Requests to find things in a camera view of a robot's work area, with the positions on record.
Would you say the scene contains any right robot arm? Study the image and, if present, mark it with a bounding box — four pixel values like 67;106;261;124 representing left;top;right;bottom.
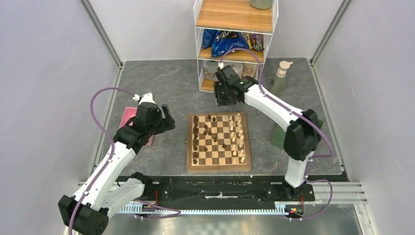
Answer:
214;62;322;200

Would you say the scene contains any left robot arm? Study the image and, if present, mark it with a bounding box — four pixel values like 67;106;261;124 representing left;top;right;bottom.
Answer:
58;102;175;235

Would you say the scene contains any wooden chess board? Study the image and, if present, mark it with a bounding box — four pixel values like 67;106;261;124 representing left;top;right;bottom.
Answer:
186;111;252;171

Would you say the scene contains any pink plastic bin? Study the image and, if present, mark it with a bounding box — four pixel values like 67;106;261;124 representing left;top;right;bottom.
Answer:
118;107;154;146

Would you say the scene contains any white toilet paper roll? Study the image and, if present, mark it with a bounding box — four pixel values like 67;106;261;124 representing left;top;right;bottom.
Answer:
224;62;244;78

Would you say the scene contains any white cup right shelf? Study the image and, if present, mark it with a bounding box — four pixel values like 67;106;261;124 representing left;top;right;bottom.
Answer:
242;63;258;79

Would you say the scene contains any white printed mug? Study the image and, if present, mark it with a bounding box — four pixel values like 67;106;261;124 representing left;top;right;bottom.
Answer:
203;60;218;82

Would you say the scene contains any green soap pump bottle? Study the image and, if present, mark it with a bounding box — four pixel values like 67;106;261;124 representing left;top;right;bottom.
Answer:
269;61;293;96

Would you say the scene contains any blue chips bag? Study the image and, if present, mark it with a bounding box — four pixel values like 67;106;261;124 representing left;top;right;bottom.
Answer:
201;29;250;57

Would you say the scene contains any brown candy bag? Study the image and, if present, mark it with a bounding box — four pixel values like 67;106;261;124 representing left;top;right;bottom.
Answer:
248;33;264;52

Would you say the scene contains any green plastic bin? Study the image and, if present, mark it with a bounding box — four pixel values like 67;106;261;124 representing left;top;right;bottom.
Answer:
271;117;322;153

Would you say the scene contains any green jar top shelf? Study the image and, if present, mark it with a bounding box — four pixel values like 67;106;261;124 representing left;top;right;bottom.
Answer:
250;0;273;10

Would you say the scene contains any white wire wooden shelf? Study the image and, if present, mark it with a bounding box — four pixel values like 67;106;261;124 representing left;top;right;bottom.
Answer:
193;0;279;93

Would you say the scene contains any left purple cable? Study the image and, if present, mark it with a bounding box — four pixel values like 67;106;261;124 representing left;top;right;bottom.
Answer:
68;87;182;235

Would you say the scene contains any purple cable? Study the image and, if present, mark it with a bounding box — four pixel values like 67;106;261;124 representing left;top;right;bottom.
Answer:
218;48;334;222
68;87;182;235

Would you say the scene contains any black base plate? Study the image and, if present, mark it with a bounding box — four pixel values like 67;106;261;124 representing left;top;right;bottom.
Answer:
139;175;316;210

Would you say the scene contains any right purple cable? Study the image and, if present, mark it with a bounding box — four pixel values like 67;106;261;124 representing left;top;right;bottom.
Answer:
218;48;334;222

